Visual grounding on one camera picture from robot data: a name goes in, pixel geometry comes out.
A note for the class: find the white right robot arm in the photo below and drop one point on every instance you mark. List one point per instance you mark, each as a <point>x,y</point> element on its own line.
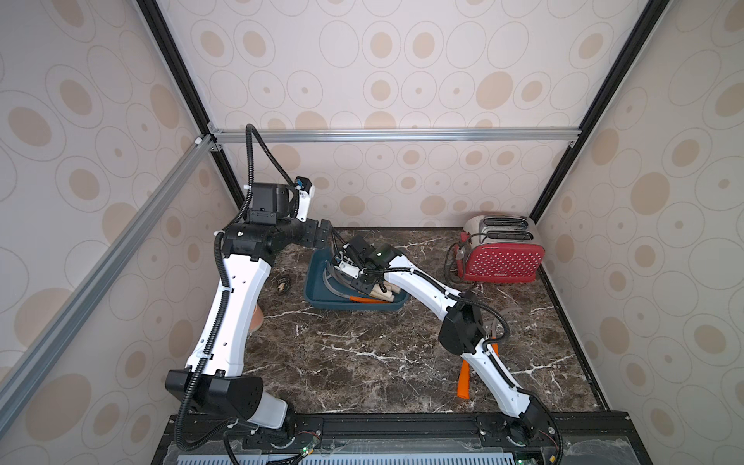
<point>469,329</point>

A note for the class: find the pink tape roll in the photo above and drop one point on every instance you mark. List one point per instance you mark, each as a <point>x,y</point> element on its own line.
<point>257,320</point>

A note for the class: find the diagonal aluminium frame bar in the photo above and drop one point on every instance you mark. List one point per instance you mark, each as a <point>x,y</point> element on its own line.
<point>36,363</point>

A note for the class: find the red polka dot toaster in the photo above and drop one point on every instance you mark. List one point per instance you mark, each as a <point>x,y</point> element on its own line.
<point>499,248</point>

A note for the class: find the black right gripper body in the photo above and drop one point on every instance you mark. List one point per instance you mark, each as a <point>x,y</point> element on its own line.
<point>352,255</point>

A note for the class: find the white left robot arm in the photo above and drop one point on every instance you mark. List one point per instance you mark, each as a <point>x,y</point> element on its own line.
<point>214,393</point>

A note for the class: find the teal plastic storage box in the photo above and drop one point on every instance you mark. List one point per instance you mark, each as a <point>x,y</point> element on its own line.
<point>331,295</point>

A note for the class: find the horizontal aluminium frame bar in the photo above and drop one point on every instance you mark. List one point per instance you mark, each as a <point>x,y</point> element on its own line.
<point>414,135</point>

